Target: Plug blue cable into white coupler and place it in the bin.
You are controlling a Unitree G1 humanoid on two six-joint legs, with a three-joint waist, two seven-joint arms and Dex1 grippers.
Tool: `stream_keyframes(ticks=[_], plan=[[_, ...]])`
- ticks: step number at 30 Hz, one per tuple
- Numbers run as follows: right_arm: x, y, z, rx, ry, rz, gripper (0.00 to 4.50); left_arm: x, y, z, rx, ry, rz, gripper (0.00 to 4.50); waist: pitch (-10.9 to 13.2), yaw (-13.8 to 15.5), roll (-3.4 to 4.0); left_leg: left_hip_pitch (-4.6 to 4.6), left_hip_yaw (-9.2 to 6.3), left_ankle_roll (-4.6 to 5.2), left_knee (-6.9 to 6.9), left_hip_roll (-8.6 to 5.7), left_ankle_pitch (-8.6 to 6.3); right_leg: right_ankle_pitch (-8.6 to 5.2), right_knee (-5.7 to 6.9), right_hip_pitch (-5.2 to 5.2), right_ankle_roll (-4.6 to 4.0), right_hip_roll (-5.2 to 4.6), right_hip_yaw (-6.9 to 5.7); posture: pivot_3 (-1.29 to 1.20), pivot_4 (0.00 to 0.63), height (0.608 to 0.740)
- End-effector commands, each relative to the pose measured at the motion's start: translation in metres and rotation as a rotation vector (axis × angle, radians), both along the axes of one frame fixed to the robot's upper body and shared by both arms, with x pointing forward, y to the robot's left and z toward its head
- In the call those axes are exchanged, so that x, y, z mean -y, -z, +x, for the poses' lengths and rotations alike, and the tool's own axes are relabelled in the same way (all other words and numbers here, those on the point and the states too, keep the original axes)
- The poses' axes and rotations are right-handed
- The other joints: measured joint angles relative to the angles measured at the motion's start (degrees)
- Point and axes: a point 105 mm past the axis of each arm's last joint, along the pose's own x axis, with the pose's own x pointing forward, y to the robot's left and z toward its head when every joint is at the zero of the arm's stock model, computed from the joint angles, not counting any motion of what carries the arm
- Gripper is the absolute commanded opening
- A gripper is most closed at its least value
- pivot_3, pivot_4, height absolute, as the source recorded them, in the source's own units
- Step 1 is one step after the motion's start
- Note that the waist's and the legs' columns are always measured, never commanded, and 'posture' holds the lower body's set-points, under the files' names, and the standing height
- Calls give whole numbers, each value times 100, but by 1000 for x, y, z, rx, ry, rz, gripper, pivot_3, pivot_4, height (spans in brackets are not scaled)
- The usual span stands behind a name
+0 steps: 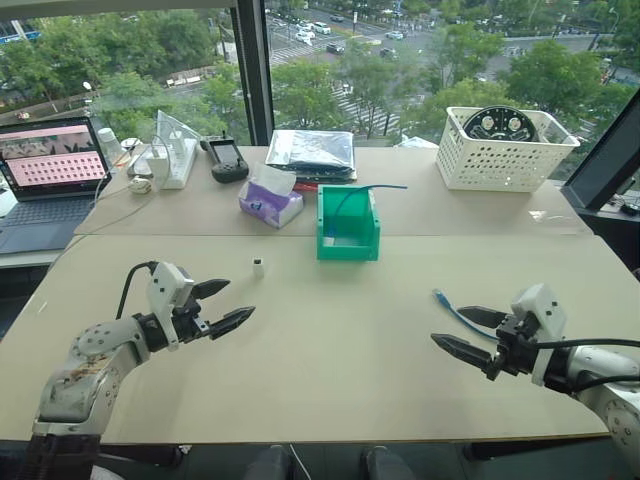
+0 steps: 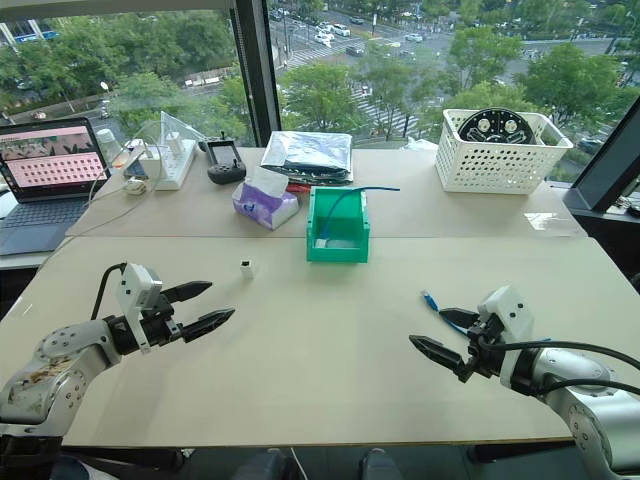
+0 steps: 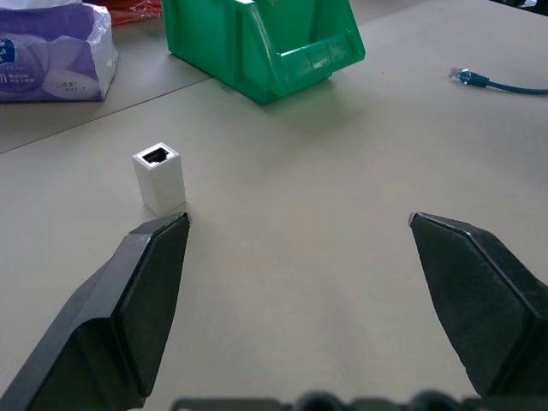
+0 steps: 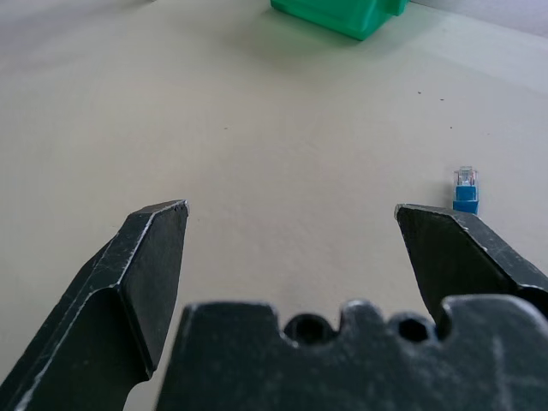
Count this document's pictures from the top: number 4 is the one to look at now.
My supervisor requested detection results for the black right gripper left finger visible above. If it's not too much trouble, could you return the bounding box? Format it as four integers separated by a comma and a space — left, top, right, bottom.
0, 199, 190, 411

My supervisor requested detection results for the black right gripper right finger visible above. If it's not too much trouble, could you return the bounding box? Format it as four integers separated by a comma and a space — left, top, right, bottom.
393, 203, 548, 326

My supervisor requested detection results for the green plastic box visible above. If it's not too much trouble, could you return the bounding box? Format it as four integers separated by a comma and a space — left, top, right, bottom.
269, 0, 412, 42

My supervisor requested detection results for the blue ethernet cable connector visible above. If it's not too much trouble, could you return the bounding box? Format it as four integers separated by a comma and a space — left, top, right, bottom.
451, 164, 480, 215

